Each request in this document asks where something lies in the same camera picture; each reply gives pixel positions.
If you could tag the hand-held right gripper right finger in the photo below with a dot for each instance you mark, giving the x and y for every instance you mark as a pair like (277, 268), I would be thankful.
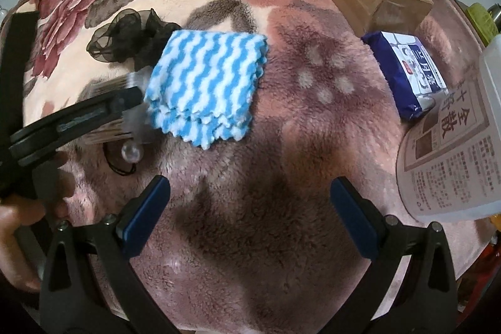
(352, 212)

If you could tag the floral plush blanket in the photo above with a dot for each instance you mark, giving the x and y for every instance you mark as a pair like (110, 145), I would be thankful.
(254, 201)

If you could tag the dark blue tissue pack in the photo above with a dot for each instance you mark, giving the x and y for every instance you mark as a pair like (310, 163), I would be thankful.
(395, 75)

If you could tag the blue white striped cloth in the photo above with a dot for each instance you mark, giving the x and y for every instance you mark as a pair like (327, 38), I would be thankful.
(203, 83)

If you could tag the white plastic jar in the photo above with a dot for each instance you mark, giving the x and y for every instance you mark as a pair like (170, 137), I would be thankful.
(450, 162)

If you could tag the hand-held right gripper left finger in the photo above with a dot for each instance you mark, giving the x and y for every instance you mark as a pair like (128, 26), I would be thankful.
(146, 214)

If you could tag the steel electric kettle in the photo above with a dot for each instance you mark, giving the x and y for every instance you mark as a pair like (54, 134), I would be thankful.
(495, 13)

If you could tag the person's left hand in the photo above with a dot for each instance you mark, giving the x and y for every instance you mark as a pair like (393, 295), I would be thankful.
(23, 208)

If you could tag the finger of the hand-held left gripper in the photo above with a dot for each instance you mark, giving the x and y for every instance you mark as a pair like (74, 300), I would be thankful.
(78, 122)

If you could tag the black mesh scrunchie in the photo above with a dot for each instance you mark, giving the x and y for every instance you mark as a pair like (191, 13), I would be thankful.
(117, 32)

